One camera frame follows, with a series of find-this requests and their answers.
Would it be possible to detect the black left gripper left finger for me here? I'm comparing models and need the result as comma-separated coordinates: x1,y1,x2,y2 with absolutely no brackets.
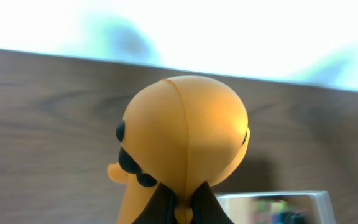
133,184,177,224

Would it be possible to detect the multicoloured puzzle cube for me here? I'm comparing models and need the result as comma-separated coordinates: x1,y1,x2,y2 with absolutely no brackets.
250,199,311,224

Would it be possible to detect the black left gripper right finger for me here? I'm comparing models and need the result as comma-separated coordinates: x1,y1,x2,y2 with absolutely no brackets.
191,182,234,224

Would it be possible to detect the orange toy dinosaur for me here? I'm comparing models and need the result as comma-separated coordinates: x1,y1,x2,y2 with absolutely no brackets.
107,76,250,224

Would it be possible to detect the white cardboard box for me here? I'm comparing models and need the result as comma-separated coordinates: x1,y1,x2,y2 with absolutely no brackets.
216,191,337,224

